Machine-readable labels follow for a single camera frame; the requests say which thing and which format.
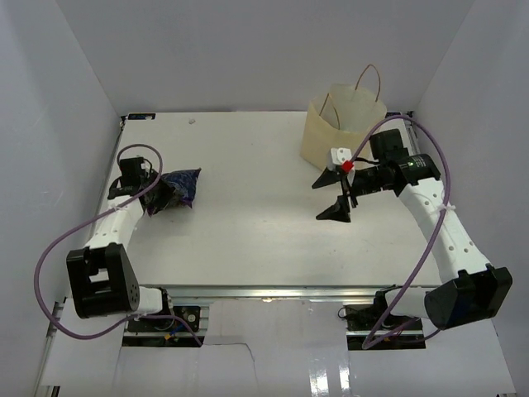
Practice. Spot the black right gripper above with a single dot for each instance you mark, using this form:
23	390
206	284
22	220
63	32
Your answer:
340	211

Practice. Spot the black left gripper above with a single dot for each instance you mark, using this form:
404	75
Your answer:
168	192

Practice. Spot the dark blue snack bag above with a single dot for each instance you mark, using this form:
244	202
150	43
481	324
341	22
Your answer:
184	183

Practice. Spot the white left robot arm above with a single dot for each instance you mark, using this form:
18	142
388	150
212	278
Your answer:
101	276

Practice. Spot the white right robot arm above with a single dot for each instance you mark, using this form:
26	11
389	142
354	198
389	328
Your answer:
471	289

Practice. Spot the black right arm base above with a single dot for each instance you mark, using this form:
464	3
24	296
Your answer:
359	314

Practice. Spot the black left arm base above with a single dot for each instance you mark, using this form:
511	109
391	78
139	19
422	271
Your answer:
177	326

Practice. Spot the beige paper bag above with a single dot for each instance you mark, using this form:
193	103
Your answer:
341	117

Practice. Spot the blue label sticker left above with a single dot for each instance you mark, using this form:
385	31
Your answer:
141	116

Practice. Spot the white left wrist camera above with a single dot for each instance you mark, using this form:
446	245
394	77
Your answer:
147	166

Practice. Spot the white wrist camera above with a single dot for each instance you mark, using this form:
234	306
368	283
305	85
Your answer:
147	166
339	160

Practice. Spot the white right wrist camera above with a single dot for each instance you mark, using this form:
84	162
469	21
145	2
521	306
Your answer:
339	160

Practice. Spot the aluminium table front rail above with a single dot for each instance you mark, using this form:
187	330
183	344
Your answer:
271	292

